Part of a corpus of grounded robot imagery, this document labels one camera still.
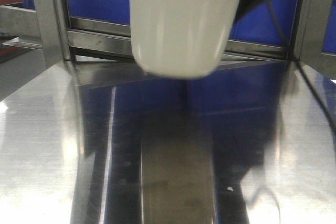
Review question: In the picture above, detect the stainless steel shelf frame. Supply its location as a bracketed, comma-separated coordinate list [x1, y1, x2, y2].
[1, 0, 335, 79]

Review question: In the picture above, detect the blue crate far right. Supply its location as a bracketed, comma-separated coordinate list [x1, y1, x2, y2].
[322, 8, 335, 54]

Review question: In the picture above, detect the black cable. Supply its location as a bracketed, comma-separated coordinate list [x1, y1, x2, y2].
[251, 0, 336, 135]

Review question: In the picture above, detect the white plastic bin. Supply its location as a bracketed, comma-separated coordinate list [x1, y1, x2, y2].
[130, 0, 239, 79]

